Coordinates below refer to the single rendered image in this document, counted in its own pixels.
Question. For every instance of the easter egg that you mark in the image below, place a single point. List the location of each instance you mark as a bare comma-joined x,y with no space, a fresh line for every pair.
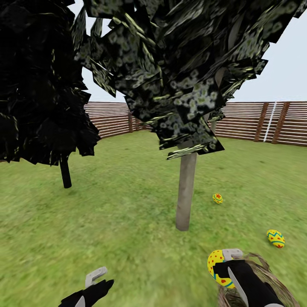
217,256
217,198
276,238

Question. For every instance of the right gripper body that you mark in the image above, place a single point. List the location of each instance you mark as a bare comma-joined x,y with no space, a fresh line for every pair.
222,269

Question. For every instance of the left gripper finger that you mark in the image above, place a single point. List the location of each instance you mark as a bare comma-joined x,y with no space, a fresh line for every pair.
109,284

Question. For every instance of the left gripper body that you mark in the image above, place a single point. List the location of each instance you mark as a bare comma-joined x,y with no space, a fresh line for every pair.
98,291

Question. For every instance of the wicker basket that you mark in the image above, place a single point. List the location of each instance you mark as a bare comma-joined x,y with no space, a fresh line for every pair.
226,295

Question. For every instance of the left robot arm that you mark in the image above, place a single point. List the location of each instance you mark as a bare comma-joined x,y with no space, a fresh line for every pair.
92,293

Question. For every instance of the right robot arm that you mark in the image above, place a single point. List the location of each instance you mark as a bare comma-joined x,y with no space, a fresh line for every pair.
253,290

